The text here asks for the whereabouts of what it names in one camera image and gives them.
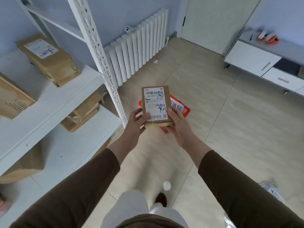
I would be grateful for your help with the person's left hand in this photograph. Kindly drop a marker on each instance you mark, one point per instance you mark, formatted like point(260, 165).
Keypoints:
point(133, 132)

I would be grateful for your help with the person's right hand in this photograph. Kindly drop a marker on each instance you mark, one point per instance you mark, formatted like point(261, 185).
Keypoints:
point(184, 132)

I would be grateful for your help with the red plastic basket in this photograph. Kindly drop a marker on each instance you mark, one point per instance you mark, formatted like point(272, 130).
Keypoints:
point(186, 112)

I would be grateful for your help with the small box shelf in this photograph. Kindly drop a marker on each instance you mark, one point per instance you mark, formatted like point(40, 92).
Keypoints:
point(155, 123)

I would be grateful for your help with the white metal shelving rack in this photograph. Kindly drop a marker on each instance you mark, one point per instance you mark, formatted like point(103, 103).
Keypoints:
point(47, 102)

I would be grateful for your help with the long taped cardboard box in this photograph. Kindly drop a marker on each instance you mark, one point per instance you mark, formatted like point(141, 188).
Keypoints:
point(57, 66)

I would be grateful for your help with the cardboard box with torn flap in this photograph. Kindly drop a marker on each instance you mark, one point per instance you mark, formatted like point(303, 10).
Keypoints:
point(14, 99)

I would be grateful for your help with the person's left forearm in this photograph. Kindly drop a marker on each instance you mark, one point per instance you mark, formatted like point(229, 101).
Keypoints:
point(71, 194)

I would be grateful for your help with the person's right forearm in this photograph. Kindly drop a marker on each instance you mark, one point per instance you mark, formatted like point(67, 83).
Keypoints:
point(249, 194)

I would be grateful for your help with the person's brown shoe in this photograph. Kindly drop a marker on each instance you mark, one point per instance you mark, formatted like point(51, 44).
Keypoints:
point(161, 199)

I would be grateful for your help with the person's right leg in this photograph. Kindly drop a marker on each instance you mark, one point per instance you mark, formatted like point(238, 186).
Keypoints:
point(171, 216)

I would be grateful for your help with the person's brown top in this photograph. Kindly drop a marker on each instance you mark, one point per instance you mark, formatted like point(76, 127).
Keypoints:
point(149, 222)

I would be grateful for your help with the white paper sign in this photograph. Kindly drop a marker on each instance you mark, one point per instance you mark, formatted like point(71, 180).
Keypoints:
point(177, 105)

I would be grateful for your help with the white radiator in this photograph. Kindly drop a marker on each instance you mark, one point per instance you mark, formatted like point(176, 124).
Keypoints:
point(137, 49)

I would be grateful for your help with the white grey sneaker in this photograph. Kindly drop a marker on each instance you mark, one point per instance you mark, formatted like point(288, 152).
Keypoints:
point(272, 189)
point(229, 222)

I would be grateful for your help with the white cabinet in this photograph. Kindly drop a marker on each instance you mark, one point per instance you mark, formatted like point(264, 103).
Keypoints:
point(249, 56)

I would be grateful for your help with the small white power socket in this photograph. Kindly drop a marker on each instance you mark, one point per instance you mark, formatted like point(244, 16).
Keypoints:
point(128, 28)

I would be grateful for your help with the white door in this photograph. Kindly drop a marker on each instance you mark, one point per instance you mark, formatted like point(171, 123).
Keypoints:
point(213, 21)

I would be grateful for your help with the white red tape dispenser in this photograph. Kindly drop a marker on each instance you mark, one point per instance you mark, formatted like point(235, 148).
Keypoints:
point(262, 35)

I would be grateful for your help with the orange tape dispenser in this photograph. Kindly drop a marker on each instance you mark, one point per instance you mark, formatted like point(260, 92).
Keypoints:
point(273, 39)

